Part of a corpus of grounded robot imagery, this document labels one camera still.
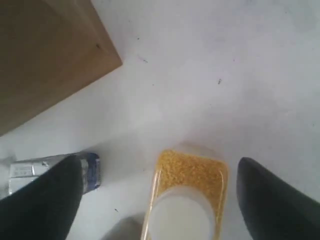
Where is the yellow millet bottle white cap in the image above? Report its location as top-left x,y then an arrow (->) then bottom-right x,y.
141,144 -> 228,240

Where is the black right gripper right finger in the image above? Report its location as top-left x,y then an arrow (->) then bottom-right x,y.
236,157 -> 320,240

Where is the brown paper shopping bag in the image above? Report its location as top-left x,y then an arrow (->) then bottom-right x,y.
0,0 -> 122,134

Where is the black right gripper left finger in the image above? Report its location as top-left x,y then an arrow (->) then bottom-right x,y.
0,155 -> 83,240

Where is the white blue milk carton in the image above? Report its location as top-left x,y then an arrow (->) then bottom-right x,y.
6,152 -> 101,196

